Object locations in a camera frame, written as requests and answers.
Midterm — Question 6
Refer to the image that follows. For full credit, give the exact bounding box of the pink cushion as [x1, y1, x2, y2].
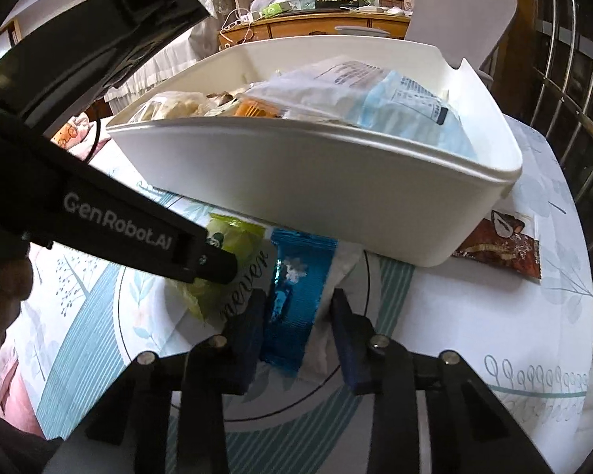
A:
[0, 350, 45, 438]

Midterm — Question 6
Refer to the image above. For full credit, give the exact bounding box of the white printed snack packet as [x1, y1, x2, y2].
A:
[244, 59, 401, 122]

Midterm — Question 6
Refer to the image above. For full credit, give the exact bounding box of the wooden desk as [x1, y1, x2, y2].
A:
[220, 7, 411, 50]

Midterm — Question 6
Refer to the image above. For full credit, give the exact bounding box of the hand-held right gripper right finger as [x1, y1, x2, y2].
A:
[330, 289, 539, 474]

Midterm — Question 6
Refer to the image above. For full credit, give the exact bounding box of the white plastic bin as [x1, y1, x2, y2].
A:
[106, 36, 523, 268]

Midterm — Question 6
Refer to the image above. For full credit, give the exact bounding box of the shiny blue snack packet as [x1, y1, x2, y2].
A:
[259, 229, 338, 373]

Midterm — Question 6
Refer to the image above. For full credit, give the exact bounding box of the brown snack packet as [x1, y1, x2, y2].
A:
[452, 210, 542, 280]

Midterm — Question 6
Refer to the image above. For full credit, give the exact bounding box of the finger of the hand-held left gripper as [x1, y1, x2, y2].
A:
[175, 229, 238, 284]

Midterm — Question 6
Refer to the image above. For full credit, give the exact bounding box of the white bed skirt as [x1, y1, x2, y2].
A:
[104, 0, 238, 104]

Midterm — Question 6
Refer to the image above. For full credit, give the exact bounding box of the clear bag with blue masks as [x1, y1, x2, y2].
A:
[346, 71, 478, 159]

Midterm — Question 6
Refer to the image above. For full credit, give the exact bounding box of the person's left hand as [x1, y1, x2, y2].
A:
[0, 259, 34, 378]

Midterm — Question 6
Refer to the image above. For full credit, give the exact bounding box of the white charging cable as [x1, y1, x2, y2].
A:
[221, 7, 258, 43]

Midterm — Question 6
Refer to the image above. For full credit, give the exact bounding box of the light green snack packet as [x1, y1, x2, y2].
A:
[165, 213, 268, 327]

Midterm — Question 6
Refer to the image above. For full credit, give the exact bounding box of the black cable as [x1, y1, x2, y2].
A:
[86, 118, 102, 155]

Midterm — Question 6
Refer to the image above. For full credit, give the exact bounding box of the pink cartoon print blanket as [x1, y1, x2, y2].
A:
[52, 111, 112, 159]

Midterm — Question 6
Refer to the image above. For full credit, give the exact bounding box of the grey office chair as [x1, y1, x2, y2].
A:
[333, 0, 519, 90]

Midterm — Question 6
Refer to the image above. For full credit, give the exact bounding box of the person's dark clothing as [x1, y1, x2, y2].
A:
[0, 411, 64, 474]

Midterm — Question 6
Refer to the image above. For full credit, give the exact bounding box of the pale bread packet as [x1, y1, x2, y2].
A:
[128, 90, 213, 122]

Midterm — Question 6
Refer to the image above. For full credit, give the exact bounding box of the orange snack packet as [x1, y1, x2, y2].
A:
[234, 99, 282, 118]

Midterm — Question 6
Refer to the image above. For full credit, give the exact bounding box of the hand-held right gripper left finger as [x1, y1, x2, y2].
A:
[84, 289, 268, 474]

